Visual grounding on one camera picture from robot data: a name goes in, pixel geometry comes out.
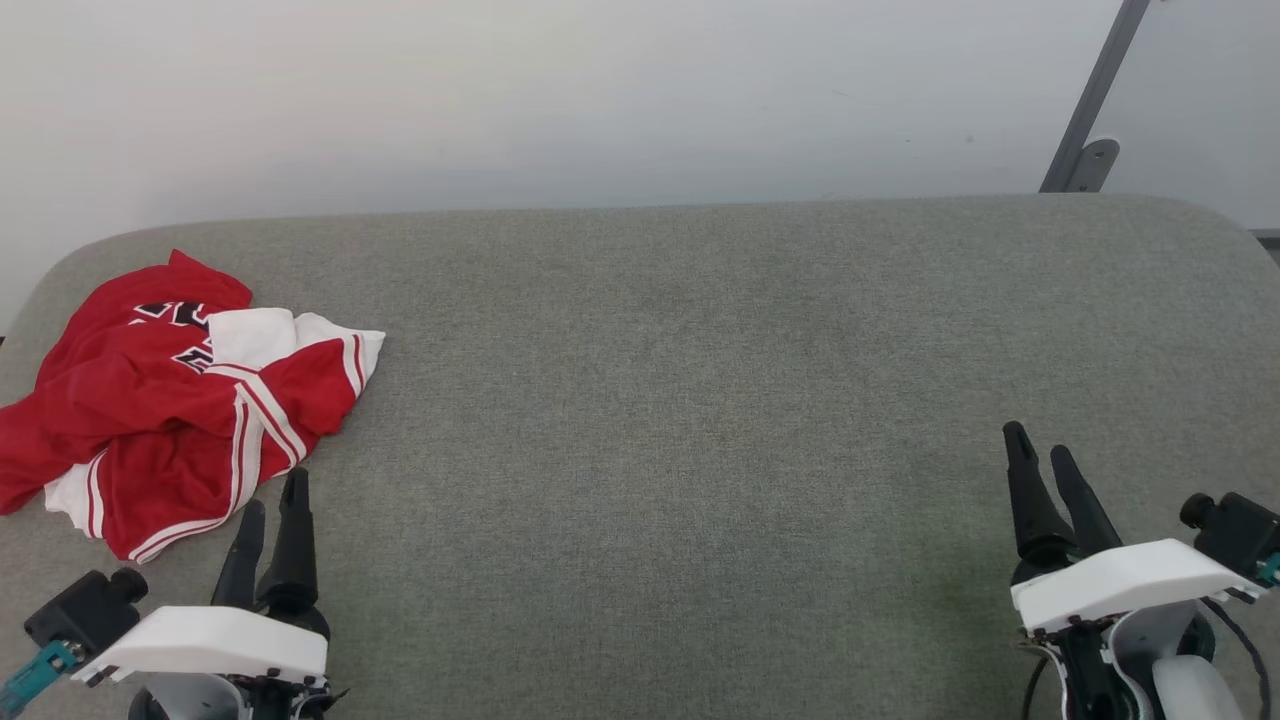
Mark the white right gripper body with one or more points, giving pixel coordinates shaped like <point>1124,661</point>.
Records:
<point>1120,585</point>

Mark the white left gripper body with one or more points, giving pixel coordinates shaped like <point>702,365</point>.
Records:
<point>210,640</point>

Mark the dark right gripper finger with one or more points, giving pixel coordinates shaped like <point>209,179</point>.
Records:
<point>1085,505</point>
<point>1028,500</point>

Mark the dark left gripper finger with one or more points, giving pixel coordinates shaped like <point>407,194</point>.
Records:
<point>243,555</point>
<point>292,540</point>

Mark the red white sports jersey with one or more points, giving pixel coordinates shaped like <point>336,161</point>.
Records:
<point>150,420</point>

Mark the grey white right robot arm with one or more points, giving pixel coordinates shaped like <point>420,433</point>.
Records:
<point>1185,690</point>

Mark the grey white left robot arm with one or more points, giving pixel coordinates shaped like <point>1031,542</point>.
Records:
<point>190,700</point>

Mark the grey fabric sofa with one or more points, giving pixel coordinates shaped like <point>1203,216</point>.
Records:
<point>700,400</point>

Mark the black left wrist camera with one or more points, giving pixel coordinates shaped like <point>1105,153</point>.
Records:
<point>85,610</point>

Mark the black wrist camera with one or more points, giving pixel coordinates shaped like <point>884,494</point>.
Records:
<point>85,610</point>
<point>1240,530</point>

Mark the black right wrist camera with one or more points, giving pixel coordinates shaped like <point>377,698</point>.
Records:
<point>1240,530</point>

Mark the teal right camera connector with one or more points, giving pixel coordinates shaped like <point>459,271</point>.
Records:
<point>1271,570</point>

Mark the teal camera connector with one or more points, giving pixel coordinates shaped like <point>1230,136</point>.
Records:
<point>35,678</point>
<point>1271,570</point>

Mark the teal left camera connector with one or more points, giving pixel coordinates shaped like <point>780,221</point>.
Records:
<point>35,678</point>

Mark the grey metal post bracket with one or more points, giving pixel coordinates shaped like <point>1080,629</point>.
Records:
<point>1095,165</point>

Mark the grey metal slanted post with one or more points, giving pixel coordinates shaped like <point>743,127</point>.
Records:
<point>1100,80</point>

